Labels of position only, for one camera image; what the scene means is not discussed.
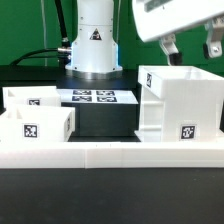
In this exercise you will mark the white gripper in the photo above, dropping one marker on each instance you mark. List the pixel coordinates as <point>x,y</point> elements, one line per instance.
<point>157,18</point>

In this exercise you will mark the white drawer cabinet box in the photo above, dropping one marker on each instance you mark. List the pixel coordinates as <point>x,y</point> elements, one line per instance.
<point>180,103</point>

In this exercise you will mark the white front drawer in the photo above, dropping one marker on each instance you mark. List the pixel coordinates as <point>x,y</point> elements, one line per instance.
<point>23,123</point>

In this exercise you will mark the white drawer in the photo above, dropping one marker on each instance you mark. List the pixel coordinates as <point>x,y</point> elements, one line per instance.
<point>23,123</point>
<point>31,95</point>

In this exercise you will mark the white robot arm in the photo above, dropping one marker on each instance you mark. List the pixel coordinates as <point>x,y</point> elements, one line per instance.
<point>94,53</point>

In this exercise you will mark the white rear drawer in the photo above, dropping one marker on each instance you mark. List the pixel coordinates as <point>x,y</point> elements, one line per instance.
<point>31,95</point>

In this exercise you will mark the white marker sheet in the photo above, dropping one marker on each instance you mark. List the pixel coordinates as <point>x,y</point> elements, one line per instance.
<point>97,96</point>

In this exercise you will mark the white L-shaped fence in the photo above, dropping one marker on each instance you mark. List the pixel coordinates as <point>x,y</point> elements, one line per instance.
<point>93,155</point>

